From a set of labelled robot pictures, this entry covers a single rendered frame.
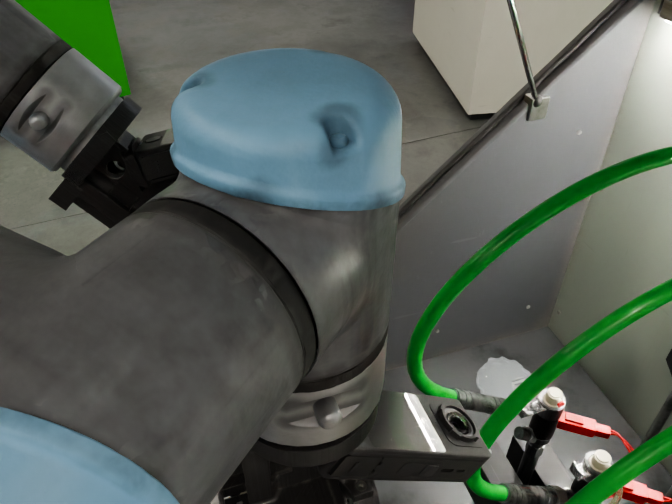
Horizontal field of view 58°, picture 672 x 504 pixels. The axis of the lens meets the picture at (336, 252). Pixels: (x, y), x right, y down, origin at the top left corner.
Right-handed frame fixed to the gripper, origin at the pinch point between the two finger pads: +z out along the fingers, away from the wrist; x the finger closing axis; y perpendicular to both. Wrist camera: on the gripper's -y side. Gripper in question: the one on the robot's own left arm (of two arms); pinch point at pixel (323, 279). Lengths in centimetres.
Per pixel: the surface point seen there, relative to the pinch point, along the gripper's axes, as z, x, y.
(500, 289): 44, -42, -4
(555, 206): 7.9, 2.4, -16.8
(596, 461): 33.3, 2.4, -3.5
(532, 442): 35.8, -6.2, 1.9
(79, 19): -64, -313, 76
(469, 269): 7.0, 2.4, -8.9
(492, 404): 24.5, -3.0, 0.3
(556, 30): 118, -277, -95
